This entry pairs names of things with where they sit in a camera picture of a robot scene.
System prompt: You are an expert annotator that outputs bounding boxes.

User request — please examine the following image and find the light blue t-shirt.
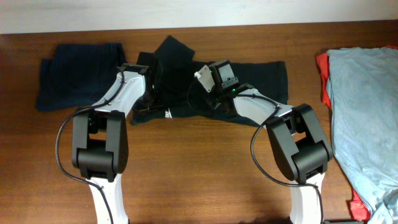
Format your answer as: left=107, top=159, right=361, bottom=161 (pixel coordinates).
left=326, top=47, right=398, bottom=224

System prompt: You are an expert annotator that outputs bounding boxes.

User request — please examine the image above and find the dark green t-shirt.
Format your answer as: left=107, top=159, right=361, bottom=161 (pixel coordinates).
left=131, top=36, right=289, bottom=127

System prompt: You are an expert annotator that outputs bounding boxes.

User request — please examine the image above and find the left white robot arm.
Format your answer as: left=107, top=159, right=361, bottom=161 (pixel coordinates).
left=72, top=63, right=153, bottom=223

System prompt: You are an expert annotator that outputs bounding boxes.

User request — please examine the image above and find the folded navy blue garment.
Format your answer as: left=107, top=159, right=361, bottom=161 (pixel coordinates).
left=35, top=43, right=127, bottom=111

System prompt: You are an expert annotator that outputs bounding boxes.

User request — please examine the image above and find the red garment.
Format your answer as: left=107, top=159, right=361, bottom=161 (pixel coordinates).
left=316, top=44, right=398, bottom=222

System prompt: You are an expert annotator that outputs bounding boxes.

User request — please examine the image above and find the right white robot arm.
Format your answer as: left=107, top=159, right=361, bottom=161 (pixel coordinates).
left=209, top=84, right=333, bottom=223

